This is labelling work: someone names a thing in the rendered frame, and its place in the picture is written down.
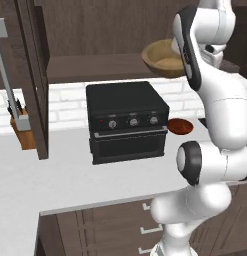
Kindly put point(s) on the dark brown base cabinet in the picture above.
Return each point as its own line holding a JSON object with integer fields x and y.
{"x": 105, "y": 230}

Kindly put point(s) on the silver toaster oven knob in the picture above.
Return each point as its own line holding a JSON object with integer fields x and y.
{"x": 112, "y": 124}
{"x": 154, "y": 119}
{"x": 133, "y": 122}

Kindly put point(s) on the dark brown open wall cabinet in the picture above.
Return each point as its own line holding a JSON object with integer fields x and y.
{"x": 101, "y": 40}

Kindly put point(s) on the large tan wooden bowl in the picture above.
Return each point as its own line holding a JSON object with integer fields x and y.
{"x": 161, "y": 63}

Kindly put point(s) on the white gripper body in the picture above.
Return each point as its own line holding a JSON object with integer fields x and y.
{"x": 219, "y": 59}

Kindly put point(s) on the wooden knife block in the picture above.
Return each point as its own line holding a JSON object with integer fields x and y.
{"x": 25, "y": 135}

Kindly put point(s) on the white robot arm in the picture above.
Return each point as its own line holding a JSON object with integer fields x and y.
{"x": 225, "y": 110}

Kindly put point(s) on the black toaster oven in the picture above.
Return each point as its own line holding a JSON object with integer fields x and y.
{"x": 125, "y": 100}

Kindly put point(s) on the small red-brown bowl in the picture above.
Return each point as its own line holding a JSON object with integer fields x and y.
{"x": 180, "y": 126}

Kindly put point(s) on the dark brown open cabinet door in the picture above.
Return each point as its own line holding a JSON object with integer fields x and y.
{"x": 36, "y": 83}
{"x": 240, "y": 36}

